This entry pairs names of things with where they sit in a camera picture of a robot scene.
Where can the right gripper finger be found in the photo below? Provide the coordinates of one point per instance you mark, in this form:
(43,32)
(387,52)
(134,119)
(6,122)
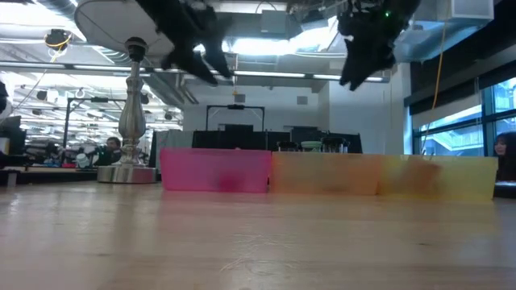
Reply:
(352,60)
(373,64)

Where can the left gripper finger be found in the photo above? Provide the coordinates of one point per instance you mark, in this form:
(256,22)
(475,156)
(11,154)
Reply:
(191,60)
(219,58)

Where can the black spool white thread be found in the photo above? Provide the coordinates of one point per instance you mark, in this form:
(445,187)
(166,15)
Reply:
(334,145)

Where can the teal thread spool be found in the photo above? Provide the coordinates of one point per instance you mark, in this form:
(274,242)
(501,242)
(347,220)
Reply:
(310,146)

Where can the black spool blue thread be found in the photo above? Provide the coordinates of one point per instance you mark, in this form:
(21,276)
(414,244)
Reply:
(287,147)

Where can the long ceiling strip light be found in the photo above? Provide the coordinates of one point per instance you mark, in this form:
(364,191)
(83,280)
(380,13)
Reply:
(262,74)

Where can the grey ceiling box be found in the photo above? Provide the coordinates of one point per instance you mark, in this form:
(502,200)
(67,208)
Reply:
(274,22)

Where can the grey fabric partition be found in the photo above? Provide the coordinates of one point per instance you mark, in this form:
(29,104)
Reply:
(173,139)

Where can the white shade silver table lamp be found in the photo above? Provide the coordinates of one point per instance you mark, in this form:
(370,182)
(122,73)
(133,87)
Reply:
(131,121)

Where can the pink translucent plastic bin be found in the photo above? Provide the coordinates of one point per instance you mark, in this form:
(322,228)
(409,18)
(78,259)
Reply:
(193,169)

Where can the dark framed window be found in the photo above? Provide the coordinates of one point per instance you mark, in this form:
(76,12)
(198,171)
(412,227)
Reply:
(455,137)

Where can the person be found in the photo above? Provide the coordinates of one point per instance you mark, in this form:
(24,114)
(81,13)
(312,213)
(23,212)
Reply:
(506,149)
(113,145)

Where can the black ceiling device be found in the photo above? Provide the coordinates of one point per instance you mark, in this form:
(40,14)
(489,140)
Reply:
(58,38)

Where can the yellow translucent plastic bin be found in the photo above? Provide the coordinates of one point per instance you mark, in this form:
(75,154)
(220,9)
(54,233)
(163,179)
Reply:
(471,177)

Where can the black gantry frame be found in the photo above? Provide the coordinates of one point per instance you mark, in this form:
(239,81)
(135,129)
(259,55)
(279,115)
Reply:
(92,99)
(235,106)

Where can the black partition wall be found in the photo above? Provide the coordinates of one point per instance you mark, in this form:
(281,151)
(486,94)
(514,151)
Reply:
(242,141)

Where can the white ceiling duct box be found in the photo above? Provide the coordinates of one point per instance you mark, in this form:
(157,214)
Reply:
(463,10)

